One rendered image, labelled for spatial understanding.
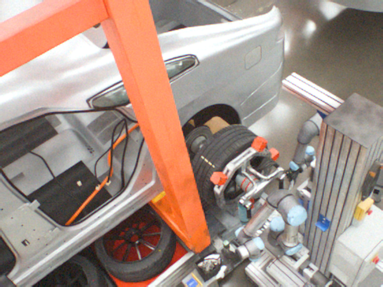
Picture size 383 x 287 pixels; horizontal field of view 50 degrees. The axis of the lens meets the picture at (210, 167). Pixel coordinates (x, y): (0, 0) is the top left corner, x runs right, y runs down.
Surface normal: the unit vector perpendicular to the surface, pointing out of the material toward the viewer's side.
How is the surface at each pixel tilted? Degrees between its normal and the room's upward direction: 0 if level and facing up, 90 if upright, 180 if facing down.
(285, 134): 0
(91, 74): 32
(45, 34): 90
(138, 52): 90
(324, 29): 0
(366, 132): 0
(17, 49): 90
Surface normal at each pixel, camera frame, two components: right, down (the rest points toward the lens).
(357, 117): -0.11, -0.59
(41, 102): 0.27, -0.18
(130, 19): 0.64, 0.57
